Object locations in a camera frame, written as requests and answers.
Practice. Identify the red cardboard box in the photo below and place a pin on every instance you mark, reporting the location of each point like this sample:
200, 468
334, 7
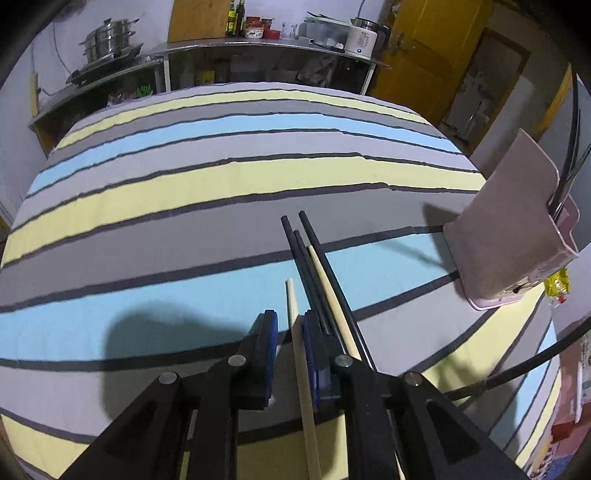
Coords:
563, 428

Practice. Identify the red tin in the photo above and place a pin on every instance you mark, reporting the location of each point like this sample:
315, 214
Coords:
272, 34

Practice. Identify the wooden cutting board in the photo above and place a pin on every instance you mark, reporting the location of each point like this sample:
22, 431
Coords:
198, 21

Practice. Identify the black induction cooker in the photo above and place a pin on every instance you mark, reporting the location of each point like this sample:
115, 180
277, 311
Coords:
104, 67

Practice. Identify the striped cloth cover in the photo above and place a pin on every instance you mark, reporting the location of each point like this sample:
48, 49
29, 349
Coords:
184, 184

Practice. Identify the metal chopstick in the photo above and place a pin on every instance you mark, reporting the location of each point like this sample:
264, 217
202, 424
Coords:
575, 184
577, 168

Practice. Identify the pink plastic utensil basket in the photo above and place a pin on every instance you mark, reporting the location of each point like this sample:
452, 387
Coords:
503, 221

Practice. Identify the dark bottle with yellow label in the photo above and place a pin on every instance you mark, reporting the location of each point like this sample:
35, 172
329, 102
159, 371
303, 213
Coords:
231, 21

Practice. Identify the stainless steamer pot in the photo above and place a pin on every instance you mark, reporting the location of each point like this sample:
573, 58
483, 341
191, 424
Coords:
108, 41

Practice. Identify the clear plastic container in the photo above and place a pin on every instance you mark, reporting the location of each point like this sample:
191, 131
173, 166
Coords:
325, 30

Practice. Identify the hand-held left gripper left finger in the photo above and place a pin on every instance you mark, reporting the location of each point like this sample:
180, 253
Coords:
271, 355

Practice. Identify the red-lid jar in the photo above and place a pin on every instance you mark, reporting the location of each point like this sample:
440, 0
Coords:
254, 28

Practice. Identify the yellow wooden door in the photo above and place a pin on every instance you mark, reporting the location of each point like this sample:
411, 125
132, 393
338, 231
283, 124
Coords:
438, 46

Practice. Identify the wooden chopstick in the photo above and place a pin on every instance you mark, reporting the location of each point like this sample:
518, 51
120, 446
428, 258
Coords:
297, 332
327, 286

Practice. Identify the clear drinking glass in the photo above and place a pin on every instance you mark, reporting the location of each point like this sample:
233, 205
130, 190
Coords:
287, 31

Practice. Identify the dark glass bottle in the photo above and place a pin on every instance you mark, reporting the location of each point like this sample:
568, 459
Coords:
240, 18

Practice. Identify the grey cloth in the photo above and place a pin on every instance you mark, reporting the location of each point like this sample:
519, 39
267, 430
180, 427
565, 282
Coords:
318, 71

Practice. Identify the white electric kettle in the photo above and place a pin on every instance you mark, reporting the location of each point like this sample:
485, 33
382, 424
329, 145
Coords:
362, 39

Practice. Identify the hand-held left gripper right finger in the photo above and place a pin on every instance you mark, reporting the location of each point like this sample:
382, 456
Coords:
310, 364

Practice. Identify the yellow snack packet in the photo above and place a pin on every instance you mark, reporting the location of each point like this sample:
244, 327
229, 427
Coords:
558, 285

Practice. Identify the metal counter shelf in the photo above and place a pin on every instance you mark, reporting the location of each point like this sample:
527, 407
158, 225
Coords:
258, 44

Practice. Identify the low metal shelf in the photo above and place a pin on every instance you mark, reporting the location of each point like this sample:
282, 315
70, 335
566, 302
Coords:
64, 99

